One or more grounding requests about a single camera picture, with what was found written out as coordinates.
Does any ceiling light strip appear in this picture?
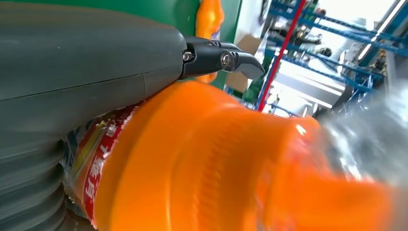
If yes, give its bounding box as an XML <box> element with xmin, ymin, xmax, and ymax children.
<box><xmin>357</xmin><ymin>0</ymin><xmax>407</xmax><ymax>61</ymax></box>

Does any blue metal shelf frame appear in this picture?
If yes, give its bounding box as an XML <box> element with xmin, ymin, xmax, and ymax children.
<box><xmin>261</xmin><ymin>0</ymin><xmax>408</xmax><ymax>116</ymax></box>

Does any brown cardboard box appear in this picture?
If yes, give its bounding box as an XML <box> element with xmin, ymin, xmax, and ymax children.
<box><xmin>224</xmin><ymin>33</ymin><xmax>271</xmax><ymax>94</ymax></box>

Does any red metal pole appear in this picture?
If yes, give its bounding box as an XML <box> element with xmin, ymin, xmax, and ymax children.
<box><xmin>255</xmin><ymin>0</ymin><xmax>307</xmax><ymax>112</ymax></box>

